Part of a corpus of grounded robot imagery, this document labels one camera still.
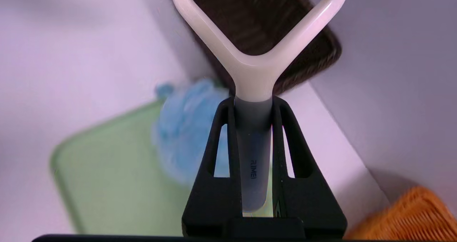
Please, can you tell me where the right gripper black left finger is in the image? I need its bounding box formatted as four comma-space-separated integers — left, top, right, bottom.
181, 97, 244, 238

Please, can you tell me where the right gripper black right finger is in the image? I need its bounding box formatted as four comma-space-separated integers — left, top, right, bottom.
271, 96, 348, 239

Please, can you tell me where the white peeler grey handle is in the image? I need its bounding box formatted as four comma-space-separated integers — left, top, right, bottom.
156, 0, 351, 214

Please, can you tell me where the orange wicker basket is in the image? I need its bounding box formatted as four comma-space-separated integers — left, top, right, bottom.
345, 186, 457, 240

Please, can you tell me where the dark brown wicker basket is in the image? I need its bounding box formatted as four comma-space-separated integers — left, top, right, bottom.
187, 0, 342, 96

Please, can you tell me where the blue mesh bath sponge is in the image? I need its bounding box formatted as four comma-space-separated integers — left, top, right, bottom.
152, 79, 236, 185

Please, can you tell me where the green plastic tray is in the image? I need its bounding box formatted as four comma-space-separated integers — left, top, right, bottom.
50, 99, 275, 237

